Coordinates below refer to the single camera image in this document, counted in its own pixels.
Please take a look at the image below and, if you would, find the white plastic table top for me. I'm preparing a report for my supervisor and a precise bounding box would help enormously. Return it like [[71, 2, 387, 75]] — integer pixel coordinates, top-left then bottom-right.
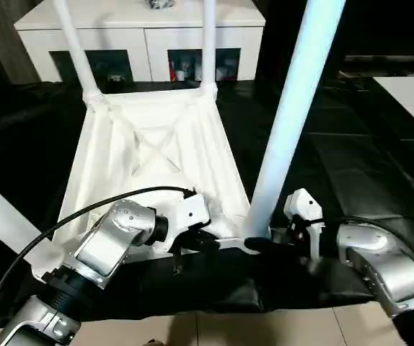
[[32, 86, 254, 285]]

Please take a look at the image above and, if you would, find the white plastic table leg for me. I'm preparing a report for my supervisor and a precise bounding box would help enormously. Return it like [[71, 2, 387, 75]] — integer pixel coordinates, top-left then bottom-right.
[[53, 0, 107, 110], [246, 0, 348, 239], [198, 0, 219, 101], [0, 171, 56, 281]]

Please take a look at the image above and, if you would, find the black work mat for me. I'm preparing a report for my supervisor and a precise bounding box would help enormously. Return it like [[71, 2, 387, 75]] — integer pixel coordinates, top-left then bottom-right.
[[0, 79, 414, 327]]

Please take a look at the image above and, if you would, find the white mug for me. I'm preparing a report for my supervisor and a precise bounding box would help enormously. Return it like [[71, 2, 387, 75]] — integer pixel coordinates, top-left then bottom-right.
[[219, 59, 239, 81]]

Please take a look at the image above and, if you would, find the white furniture panel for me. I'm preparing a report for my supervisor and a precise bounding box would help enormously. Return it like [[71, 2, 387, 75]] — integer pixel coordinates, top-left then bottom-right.
[[371, 75, 414, 141]]

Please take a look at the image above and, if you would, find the white sideboard cabinet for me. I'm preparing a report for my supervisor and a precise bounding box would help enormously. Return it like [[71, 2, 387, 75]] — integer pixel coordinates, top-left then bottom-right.
[[14, 0, 268, 84]]

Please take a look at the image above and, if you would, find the black plastic bag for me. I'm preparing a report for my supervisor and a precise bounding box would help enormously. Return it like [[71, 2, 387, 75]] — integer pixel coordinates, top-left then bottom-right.
[[145, 0, 176, 11]]

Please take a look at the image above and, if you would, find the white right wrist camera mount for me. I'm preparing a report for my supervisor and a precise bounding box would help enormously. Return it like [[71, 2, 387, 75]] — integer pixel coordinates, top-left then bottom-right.
[[282, 187, 325, 261]]

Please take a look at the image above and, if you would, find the black left camera cable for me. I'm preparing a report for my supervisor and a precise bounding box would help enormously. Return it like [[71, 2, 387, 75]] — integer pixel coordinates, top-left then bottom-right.
[[0, 185, 198, 336]]

